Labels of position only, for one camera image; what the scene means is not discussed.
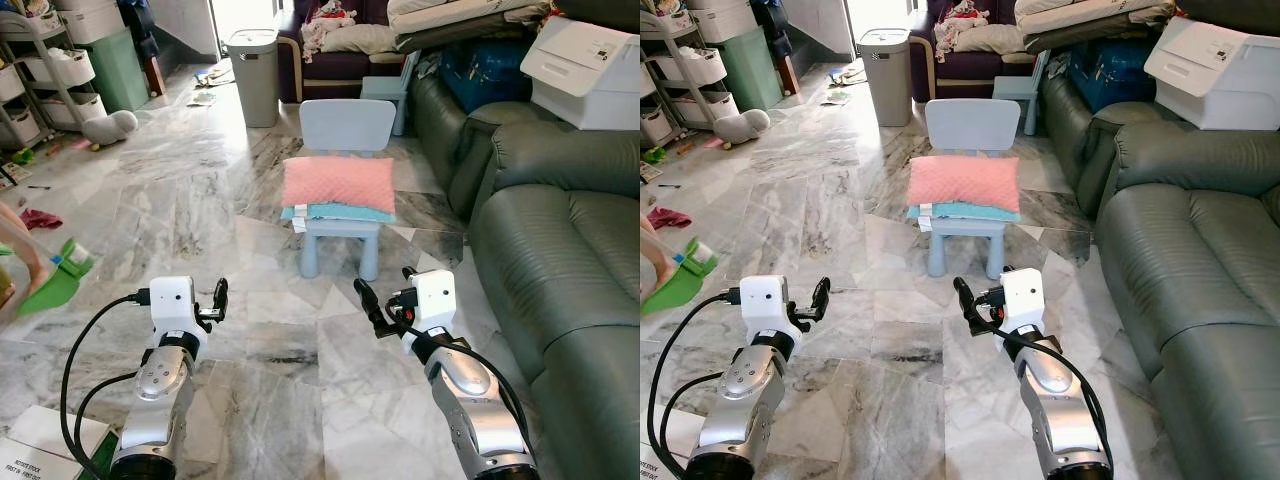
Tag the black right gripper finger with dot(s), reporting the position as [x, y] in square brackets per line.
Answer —
[372, 305]
[970, 303]

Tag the pink dotted pillow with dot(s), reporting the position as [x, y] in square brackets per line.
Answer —
[338, 183]
[962, 182]

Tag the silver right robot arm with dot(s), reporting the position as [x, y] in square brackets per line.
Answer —
[1050, 400]
[465, 395]

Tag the teal pillow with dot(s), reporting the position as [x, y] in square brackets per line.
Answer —
[345, 214]
[970, 212]

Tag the green leather sofa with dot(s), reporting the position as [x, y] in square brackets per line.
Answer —
[1190, 270]
[560, 260]

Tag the cream pillow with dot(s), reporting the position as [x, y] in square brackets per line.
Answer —
[362, 40]
[992, 40]

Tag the green dustpan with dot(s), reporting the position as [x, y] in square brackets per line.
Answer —
[55, 288]
[680, 288]

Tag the person's bare foot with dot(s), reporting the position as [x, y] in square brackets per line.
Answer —
[25, 255]
[655, 260]

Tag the red cloth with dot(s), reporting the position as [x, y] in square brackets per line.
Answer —
[40, 218]
[668, 217]

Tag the light blue child chair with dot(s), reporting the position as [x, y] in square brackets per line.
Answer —
[972, 125]
[348, 125]

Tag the white printed cardboard box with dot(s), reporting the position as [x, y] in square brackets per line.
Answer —
[665, 450]
[45, 445]

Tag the grey plush toy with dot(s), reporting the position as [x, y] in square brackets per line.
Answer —
[742, 126]
[110, 128]

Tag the small green toy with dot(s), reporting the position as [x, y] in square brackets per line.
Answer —
[655, 155]
[23, 157]

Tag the scattered papers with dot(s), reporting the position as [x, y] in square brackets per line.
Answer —
[845, 78]
[212, 78]

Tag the grey trash bin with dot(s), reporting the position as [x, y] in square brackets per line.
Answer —
[253, 80]
[885, 80]

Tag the dark purple armchair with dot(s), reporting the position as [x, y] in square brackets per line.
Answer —
[965, 68]
[340, 68]

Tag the green storage box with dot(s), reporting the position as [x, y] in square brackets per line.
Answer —
[752, 72]
[122, 72]

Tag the blue bag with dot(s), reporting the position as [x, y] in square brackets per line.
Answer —
[1110, 75]
[485, 75]

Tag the white tiered storage rack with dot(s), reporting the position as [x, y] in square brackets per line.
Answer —
[55, 70]
[690, 70]

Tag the dark hanging clothing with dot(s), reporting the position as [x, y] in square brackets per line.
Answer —
[770, 25]
[138, 25]

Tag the white storage box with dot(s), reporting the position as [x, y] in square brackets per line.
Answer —
[720, 18]
[90, 18]

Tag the stacked beige grey bedding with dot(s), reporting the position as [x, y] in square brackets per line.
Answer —
[460, 18]
[1085, 18]

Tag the white plastic appliance box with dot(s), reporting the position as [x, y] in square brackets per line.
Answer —
[585, 75]
[1215, 75]

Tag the dark grey cushion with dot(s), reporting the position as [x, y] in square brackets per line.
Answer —
[1230, 14]
[600, 12]

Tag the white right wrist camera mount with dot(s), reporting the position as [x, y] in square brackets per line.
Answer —
[1022, 295]
[435, 295]

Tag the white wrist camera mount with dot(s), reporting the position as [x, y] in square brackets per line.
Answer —
[1022, 295]
[762, 300]
[435, 295]
[172, 300]

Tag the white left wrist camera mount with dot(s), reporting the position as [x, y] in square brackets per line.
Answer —
[172, 300]
[762, 300]

